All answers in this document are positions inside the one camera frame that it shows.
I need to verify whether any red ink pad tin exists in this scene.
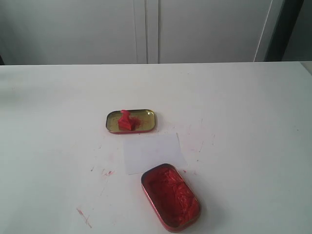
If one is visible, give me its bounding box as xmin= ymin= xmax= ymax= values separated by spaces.
xmin=141 ymin=163 xmax=201 ymax=232

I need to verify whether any white cabinet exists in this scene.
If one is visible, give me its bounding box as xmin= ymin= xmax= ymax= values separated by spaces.
xmin=0 ymin=0 xmax=273 ymax=65

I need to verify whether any white paper sheet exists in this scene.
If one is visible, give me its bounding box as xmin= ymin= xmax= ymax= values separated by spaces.
xmin=123 ymin=133 xmax=187 ymax=175

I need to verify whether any red rubber stamp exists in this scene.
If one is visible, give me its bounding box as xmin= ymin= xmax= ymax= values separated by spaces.
xmin=118 ymin=110 xmax=136 ymax=131

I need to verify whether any dark vertical post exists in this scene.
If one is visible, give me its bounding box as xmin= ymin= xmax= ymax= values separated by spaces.
xmin=264 ymin=0 xmax=304 ymax=62

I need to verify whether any gold tin lid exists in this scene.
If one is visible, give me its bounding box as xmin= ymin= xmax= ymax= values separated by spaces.
xmin=105 ymin=109 xmax=156 ymax=134

